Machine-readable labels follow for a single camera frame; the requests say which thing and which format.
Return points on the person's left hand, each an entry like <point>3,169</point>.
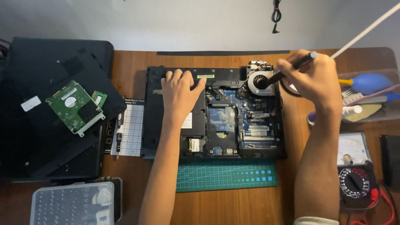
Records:
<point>179,97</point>

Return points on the person's right hand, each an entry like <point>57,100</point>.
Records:
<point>315,78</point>

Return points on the person's right fingers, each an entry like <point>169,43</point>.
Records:
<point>289,73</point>

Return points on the black cleaning brush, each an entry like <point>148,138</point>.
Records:
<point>274,77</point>

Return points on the black laptop base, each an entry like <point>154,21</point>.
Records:
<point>156,125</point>

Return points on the white tape roll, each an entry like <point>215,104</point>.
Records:
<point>289,88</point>

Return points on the laptop cooling fan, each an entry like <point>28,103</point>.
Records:
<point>262,83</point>

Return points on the white bristle brush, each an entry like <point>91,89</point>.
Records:
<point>349,96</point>

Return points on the white spray bottle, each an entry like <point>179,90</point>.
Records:
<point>351,110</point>

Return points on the black strip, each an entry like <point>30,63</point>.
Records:
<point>218,52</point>

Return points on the blue air blower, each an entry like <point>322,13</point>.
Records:
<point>370,83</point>

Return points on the yellow cloth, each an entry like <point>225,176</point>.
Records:
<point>365,112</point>

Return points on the white rod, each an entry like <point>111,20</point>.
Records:
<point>365,31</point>

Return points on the pink plastic tool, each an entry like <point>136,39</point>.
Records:
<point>379,93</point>

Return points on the clear plastic tray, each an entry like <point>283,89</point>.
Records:
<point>390,112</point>

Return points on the analog multimeter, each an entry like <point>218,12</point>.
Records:
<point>354,162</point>

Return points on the green cutting mat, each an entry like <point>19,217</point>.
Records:
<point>225,176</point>

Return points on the black flat box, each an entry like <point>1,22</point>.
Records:
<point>392,162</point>

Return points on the white grid repair mat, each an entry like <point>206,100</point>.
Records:
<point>132,131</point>

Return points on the black screwdriver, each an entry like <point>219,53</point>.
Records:
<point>119,140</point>

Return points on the green memory module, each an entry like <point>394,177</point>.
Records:
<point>99,99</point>

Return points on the black case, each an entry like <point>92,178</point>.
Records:
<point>118,197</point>

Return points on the green hard drive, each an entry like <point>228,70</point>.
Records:
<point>73,107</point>

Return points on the clear screwdriver bit case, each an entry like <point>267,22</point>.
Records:
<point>70,204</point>

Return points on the pile of black laptop covers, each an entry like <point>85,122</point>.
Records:
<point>37,143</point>

